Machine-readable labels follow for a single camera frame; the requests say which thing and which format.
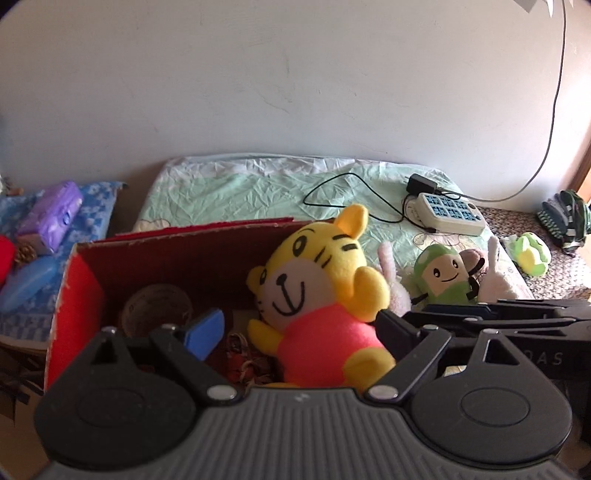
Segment purple tissue pack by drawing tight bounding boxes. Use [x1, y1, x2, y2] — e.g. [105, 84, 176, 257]
[16, 181, 84, 254]

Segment black cable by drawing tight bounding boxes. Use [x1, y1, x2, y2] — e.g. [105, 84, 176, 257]
[303, 172, 416, 224]

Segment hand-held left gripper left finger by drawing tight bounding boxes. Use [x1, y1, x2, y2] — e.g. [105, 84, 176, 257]
[90, 308, 243, 407]

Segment green striped gloves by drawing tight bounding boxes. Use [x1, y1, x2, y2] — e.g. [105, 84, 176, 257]
[537, 189, 591, 254]

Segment patterned fabric item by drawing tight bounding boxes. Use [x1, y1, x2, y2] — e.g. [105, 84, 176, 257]
[224, 332, 278, 386]

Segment black power adapter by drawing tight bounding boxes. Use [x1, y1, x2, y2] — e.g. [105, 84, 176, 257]
[406, 174, 439, 195]

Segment blue checkered towel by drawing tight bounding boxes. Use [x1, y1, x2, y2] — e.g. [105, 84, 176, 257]
[0, 181, 129, 342]

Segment green bean plush toy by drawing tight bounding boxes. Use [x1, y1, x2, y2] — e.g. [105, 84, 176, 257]
[410, 244, 485, 308]

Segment blue glasses case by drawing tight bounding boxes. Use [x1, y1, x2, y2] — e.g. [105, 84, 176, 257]
[0, 254, 63, 315]

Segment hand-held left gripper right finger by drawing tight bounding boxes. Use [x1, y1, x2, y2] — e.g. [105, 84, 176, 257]
[365, 310, 536, 404]

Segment red cardboard box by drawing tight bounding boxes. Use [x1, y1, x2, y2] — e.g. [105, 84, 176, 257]
[44, 216, 319, 393]

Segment white hanging paper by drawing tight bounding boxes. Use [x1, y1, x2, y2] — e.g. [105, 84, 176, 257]
[514, 0, 575, 19]

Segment white power strip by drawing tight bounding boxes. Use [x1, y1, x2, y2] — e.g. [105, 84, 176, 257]
[404, 191, 487, 236]

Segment pine cone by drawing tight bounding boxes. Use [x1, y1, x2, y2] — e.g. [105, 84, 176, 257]
[13, 242, 38, 266]

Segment wooden door frame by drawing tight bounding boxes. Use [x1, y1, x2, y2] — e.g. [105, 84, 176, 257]
[573, 152, 591, 204]

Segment grey wall cable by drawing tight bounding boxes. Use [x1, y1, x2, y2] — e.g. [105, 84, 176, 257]
[441, 0, 568, 204]

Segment yellow tiger plush toy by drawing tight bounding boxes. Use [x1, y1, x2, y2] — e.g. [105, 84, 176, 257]
[246, 204, 398, 391]

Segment small green frog plush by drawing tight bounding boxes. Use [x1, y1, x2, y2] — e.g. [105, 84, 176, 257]
[505, 232, 552, 278]

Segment brown patterned blanket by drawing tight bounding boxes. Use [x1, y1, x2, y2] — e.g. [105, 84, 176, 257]
[475, 205, 591, 301]

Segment red glasses case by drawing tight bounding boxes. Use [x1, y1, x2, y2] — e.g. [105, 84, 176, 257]
[0, 234, 18, 284]

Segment large white rabbit plush toy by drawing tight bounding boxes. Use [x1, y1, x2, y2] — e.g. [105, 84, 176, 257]
[378, 240, 413, 320]

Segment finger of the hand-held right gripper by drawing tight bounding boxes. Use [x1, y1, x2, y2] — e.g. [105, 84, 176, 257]
[418, 320, 591, 344]
[402, 299, 591, 329]

